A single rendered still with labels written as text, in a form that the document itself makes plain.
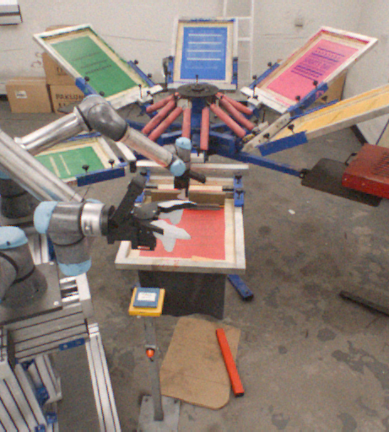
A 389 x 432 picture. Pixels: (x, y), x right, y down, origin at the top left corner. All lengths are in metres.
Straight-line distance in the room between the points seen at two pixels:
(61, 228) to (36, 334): 0.60
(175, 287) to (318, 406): 1.12
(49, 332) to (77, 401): 0.93
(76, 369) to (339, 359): 1.60
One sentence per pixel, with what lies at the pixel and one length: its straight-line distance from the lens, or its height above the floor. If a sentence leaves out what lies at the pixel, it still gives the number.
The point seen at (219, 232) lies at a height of 0.95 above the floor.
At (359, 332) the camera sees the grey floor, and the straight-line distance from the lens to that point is 2.96.
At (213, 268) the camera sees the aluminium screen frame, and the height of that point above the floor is 0.98.
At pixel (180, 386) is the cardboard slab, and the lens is 2.50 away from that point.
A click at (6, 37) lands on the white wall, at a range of 6.86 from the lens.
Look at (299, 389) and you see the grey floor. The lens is 2.59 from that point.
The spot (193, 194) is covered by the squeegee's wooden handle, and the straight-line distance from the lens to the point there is 2.09.
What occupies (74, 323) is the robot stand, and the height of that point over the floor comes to 1.11.
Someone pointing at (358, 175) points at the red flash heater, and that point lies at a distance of 2.32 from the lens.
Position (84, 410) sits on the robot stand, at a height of 0.21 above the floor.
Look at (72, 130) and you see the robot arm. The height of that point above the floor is 1.51.
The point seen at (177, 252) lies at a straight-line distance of 1.85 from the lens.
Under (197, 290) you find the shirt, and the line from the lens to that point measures 1.99.
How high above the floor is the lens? 2.17
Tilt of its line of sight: 36 degrees down
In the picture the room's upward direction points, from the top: straight up
